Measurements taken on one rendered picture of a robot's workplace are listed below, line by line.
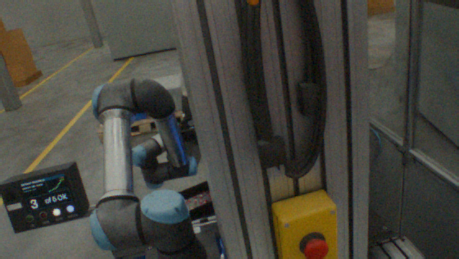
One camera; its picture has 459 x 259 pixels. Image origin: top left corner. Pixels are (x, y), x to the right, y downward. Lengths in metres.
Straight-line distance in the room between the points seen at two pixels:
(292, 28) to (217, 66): 0.11
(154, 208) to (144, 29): 8.11
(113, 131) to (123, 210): 0.25
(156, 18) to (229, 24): 8.40
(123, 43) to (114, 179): 8.17
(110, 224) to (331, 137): 0.65
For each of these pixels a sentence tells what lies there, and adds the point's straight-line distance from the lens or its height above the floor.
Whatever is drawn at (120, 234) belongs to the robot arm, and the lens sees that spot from 1.01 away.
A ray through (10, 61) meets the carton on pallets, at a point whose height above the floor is 0.58.
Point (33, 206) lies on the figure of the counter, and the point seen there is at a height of 1.16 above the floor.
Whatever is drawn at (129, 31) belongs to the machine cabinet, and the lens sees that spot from 9.05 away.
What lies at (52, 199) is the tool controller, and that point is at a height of 1.16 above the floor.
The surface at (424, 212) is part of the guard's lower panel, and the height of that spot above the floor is 0.77.
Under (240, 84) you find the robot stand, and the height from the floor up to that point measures 1.66.
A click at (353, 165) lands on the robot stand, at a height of 1.49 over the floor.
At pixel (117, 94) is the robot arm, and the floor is 1.48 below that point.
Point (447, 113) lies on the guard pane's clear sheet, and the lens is 1.40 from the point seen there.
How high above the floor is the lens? 1.81
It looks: 26 degrees down
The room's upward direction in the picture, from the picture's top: 11 degrees counter-clockwise
